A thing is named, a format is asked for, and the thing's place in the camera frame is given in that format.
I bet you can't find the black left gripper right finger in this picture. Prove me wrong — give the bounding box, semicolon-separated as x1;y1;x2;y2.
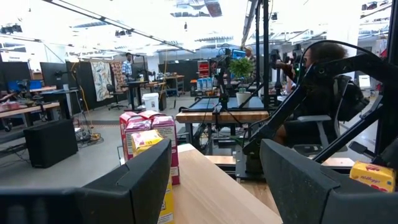
259;138;398;224

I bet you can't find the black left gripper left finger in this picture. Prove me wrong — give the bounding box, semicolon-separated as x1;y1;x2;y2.
0;138;173;224

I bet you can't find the yellow cereal box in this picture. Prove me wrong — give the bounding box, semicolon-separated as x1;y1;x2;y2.
130;129;175;224
349;161;397;193

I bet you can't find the red cereal box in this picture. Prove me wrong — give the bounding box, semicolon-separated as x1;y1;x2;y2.
119;111;144;156
138;110;166;121

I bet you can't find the red shelf cart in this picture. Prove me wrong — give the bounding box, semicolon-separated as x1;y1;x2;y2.
197;60;211;78

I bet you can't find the black office chair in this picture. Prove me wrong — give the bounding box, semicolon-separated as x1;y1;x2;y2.
106;83;128;111
284;74;371;156

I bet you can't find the white bin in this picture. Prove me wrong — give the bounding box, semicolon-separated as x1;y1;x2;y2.
142;92;160;113

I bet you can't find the black equipment case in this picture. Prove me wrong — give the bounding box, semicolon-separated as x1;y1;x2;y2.
23;119;79;169

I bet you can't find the black standing desk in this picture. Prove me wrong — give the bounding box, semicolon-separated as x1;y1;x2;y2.
119;80;167;111

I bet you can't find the wooden workstation table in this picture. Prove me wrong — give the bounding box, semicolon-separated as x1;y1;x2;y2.
175;110;270;151

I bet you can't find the green plant in white pot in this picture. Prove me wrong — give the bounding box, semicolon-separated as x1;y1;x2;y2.
229;57;255;107

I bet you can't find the leaf patterned hanging cloth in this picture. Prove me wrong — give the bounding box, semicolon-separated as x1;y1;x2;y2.
90;61;113;102

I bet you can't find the red patterned hanging cloth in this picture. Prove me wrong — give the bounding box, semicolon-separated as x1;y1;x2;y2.
110;61;127;93

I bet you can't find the person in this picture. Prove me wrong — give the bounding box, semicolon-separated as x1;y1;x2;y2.
121;52;135;78
243;45;258;80
273;42;371;147

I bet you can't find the wooden workbench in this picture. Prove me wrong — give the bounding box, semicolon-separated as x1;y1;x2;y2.
0;101;62;131

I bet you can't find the blue box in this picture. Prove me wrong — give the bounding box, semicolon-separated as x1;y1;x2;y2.
7;80;43;91

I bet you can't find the black aluminium rig frame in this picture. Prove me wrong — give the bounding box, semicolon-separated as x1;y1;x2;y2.
312;0;398;175
241;0;271;110

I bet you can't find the yellow cable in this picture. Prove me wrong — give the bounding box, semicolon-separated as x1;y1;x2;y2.
70;62;102;142

